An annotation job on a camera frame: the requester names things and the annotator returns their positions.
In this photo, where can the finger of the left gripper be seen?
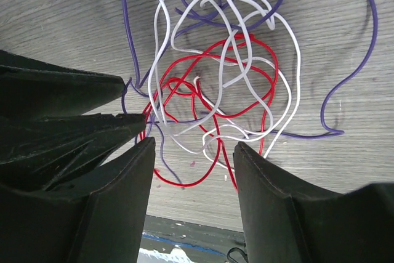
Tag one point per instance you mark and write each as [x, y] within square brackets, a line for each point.
[32, 89]
[40, 154]

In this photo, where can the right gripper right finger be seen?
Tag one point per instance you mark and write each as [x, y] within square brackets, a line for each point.
[287, 219]

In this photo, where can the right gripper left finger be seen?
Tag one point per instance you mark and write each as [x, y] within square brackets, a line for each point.
[97, 217]

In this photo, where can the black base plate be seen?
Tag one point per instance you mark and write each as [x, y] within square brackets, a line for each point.
[171, 240]

